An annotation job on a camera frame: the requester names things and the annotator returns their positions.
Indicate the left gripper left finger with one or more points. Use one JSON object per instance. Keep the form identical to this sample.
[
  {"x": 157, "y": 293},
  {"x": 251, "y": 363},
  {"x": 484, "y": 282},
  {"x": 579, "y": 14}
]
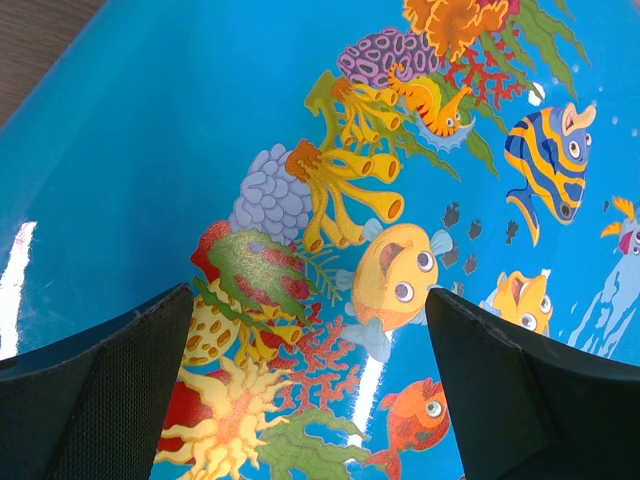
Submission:
[{"x": 92, "y": 405}]

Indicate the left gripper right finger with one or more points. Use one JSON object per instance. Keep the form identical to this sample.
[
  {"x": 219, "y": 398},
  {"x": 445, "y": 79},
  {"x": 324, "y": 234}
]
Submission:
[{"x": 524, "y": 406}]

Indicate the blue fish-print suitcase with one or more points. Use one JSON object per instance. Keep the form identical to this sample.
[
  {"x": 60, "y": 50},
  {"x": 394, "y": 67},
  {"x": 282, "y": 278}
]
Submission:
[{"x": 313, "y": 170}]

